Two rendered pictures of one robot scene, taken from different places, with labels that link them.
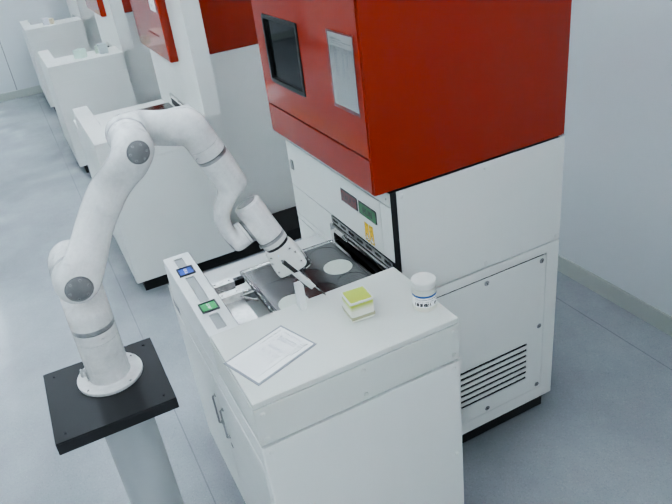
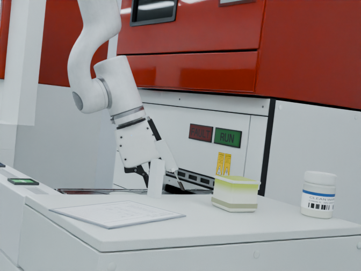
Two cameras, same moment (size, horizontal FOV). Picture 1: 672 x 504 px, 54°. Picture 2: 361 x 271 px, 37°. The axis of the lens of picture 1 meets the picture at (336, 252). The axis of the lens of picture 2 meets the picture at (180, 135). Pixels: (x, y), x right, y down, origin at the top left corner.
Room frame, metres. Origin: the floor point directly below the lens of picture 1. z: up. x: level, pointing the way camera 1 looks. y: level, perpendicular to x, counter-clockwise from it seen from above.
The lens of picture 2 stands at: (0.47, 0.31, 1.17)
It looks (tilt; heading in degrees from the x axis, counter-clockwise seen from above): 3 degrees down; 349
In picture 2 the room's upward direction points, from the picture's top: 6 degrees clockwise
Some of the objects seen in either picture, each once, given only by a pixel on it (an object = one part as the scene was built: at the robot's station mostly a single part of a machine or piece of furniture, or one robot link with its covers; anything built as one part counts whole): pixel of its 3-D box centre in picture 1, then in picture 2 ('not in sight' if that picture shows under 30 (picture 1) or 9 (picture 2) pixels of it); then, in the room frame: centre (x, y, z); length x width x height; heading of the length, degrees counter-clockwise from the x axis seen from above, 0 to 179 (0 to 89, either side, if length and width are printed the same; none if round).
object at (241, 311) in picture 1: (239, 314); not in sight; (1.80, 0.34, 0.87); 0.36 x 0.08 x 0.03; 23
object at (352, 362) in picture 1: (335, 347); (197, 244); (1.53, 0.04, 0.89); 0.62 x 0.35 x 0.14; 113
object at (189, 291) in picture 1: (201, 307); (4, 201); (1.84, 0.46, 0.89); 0.55 x 0.09 x 0.14; 23
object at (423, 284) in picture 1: (424, 292); (318, 194); (1.57, -0.23, 1.01); 0.07 x 0.07 x 0.10
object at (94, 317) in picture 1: (78, 284); not in sight; (1.60, 0.72, 1.17); 0.19 x 0.12 x 0.24; 23
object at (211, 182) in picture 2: (360, 240); (205, 180); (2.02, -0.09, 0.96); 0.44 x 0.01 x 0.02; 23
